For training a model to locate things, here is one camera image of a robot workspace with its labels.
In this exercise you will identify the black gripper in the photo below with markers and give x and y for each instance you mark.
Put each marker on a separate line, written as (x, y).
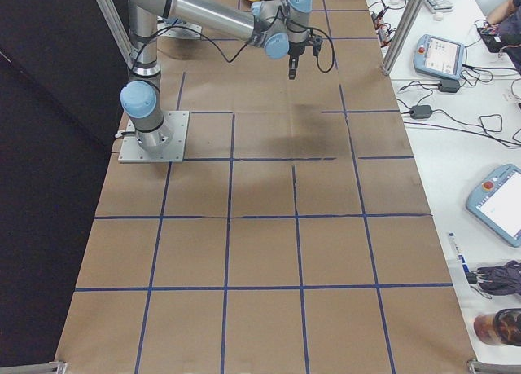
(295, 49)

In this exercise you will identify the black power adapter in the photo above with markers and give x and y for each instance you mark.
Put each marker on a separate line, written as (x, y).
(420, 112)
(449, 86)

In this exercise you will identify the teach pendant far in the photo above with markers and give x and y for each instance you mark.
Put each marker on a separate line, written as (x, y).
(439, 57)

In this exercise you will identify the teach pendant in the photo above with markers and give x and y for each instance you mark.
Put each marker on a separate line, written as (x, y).
(439, 57)
(495, 201)

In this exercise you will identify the white keyboard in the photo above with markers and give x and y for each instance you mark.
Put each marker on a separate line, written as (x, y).
(438, 6)

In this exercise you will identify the person at desk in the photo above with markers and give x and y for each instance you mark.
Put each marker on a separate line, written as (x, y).
(506, 17)

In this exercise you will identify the teach pendant near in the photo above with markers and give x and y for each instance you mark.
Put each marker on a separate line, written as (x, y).
(495, 201)

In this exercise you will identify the folded dark umbrella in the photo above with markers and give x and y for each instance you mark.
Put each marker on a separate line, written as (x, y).
(497, 280)

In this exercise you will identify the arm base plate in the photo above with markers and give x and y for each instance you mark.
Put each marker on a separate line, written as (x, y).
(167, 144)
(178, 29)

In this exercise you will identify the aluminium post right side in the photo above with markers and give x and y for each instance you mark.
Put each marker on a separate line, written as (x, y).
(394, 48)

